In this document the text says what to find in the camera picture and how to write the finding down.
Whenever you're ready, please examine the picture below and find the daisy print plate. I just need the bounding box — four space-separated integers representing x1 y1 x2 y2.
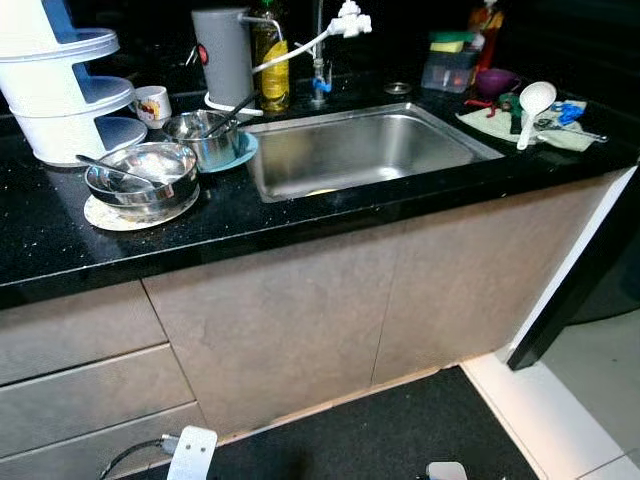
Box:
83 188 201 233

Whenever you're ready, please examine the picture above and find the black cabinet side panel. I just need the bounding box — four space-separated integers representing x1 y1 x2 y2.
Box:
507 175 640 373

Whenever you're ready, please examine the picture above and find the steel utensil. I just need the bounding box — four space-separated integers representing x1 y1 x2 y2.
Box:
535 118 609 143

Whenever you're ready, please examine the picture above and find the blue plastic tool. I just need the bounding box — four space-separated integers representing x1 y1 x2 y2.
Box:
548 100 586 126

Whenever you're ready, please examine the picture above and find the grey cabinet door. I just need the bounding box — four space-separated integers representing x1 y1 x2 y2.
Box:
143 222 403 438
372 170 631 386

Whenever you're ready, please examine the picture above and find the white rice spoon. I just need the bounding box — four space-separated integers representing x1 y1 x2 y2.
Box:
515 80 558 151

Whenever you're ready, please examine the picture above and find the pale green cloth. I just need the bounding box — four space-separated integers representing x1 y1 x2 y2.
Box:
457 98 598 153

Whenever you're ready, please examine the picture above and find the purple bowl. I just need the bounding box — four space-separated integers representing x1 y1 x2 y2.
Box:
473 67 519 98

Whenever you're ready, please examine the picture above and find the clear plastic box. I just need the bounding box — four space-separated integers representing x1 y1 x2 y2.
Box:
420 45 479 94

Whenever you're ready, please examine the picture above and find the red yellow bottle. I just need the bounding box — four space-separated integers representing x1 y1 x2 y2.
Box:
468 0 506 71

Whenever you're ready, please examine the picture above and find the yellow green sponge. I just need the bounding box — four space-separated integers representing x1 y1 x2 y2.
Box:
430 30 479 54

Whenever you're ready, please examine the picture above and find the steel sink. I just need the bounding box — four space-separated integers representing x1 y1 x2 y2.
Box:
243 102 504 204

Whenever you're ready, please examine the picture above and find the black faucet pipe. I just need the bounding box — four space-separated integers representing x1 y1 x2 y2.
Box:
312 0 326 61

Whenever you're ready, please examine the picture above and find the yellow oil bottle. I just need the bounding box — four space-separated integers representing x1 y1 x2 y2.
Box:
250 0 293 113

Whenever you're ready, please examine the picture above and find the teal plate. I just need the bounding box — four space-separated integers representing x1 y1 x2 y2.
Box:
195 130 260 175

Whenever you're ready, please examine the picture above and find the black long utensil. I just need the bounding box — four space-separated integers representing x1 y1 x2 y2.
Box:
213 93 258 138

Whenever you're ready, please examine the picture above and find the small steel pot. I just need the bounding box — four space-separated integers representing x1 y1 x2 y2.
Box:
162 110 241 171

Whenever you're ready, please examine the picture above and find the grey cylindrical appliance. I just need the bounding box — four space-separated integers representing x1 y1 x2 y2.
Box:
190 8 256 109

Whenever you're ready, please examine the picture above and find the steel fork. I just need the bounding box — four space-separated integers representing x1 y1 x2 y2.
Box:
76 153 153 188

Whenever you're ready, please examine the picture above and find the grey drawer front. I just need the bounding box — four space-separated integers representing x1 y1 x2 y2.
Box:
0 280 169 386
0 343 196 461
0 402 216 480

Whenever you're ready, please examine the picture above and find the white tiered storage rack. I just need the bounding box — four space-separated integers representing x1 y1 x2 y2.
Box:
0 0 149 167

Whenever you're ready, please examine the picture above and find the green handled tool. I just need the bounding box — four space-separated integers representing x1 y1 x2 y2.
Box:
497 92 523 119

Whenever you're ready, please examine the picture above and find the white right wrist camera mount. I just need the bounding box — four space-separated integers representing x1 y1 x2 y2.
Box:
427 461 469 480

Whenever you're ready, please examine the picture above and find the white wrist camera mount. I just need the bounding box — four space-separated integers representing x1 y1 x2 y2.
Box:
165 426 219 480
427 461 469 480

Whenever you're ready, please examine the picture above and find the steel tap blue handle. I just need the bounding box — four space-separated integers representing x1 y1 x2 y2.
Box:
310 55 334 101

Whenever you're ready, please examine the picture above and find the white hose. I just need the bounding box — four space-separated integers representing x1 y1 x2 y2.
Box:
252 28 336 76

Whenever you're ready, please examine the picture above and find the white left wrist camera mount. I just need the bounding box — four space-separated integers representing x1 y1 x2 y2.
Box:
165 426 219 480

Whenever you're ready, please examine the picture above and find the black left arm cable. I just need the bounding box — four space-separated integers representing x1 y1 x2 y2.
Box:
97 435 181 480

